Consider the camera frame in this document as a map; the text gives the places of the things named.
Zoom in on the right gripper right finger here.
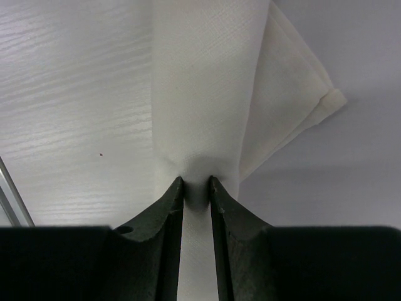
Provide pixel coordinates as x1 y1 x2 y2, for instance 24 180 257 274
209 177 400 300

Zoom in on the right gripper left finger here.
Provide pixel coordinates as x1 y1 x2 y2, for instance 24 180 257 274
1 178 184 300

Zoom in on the white cloth napkin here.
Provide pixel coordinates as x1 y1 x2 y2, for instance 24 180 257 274
151 1 346 300

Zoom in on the aluminium frame rail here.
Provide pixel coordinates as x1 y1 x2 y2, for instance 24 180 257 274
1 159 34 227

